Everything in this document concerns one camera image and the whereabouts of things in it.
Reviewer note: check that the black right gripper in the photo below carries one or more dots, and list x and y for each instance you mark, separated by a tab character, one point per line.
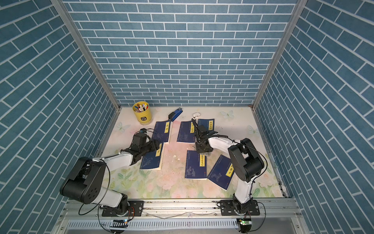
197	144

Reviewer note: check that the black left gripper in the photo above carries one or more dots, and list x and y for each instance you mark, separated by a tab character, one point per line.
154	145

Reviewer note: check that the blue book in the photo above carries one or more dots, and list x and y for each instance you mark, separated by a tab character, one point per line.
222	172
161	131
206	124
153	160
195	166
186	132

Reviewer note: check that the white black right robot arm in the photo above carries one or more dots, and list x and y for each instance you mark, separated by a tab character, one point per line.
248	163

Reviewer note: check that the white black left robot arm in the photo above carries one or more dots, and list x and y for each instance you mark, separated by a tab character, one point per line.
84	182

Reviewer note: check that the small white stapler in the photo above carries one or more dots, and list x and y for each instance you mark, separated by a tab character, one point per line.
196	115

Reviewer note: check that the yellow pen cup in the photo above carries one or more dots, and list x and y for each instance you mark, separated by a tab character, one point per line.
142	112

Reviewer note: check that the blue black stapler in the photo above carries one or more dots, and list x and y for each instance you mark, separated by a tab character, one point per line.
175	114

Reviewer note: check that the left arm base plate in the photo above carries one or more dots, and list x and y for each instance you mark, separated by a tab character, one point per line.
133	208

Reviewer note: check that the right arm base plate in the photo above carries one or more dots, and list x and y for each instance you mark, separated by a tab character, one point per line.
233	207

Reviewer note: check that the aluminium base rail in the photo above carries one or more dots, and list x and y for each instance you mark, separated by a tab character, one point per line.
195	208

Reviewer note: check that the white cable duct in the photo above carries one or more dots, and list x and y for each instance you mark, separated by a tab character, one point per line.
154	224

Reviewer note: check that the aluminium corner post left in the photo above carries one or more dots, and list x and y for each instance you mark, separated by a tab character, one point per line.
72	28

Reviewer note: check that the aluminium corner post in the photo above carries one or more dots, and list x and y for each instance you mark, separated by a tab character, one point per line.
72	28
299	7

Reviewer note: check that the aluminium corner post right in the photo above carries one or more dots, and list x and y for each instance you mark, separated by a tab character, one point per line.
299	7

